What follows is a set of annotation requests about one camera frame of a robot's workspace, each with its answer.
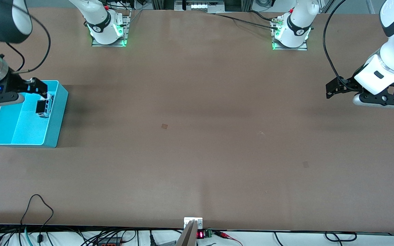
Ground white and black jeep toy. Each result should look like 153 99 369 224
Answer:
35 94 54 119

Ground teal plastic bin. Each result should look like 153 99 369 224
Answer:
0 80 69 149

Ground metal device with white lights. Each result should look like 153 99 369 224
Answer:
174 0 225 14

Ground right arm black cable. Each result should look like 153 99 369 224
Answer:
7 5 51 74

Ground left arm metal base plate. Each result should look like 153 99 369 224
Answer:
271 17 308 51

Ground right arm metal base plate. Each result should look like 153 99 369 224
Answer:
92 10 131 47

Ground black table cable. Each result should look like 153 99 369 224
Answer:
214 10 280 30

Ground thin black looped cable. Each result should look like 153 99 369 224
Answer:
20 194 54 244

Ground black coiled cable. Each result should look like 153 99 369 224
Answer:
325 231 357 243

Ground red clip wires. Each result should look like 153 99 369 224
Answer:
214 231 242 246

